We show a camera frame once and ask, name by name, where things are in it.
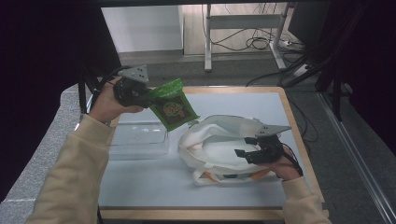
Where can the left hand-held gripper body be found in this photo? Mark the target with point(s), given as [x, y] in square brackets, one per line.
[130, 88]

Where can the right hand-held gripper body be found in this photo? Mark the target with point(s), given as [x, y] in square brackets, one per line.
[269, 147]

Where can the white tote bag green print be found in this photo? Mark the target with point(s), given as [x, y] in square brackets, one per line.
[218, 146]

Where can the green seaweed snack packet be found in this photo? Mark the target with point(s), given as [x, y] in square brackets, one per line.
[172, 109]

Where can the clear plastic container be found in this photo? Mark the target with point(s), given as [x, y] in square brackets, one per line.
[137, 140]

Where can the person's right hand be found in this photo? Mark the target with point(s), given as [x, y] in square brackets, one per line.
[285, 169]

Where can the person's left hand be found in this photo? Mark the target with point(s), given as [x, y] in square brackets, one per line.
[106, 105]

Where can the thin black metal stand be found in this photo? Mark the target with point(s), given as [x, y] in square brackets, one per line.
[82, 93]

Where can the white cabinet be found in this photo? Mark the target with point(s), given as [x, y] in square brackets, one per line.
[143, 28]

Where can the white power strip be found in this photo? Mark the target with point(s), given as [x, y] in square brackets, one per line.
[301, 70]

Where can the dark curtain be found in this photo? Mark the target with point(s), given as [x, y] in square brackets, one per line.
[37, 62]
[373, 62]

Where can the black tripod stand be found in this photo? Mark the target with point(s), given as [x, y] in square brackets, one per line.
[330, 53]

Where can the black monitor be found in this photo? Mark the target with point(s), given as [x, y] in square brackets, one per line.
[306, 18]

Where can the metal floor rail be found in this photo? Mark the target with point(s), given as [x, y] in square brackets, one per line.
[358, 158]

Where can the white desk frame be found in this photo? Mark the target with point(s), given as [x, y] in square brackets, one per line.
[243, 21]

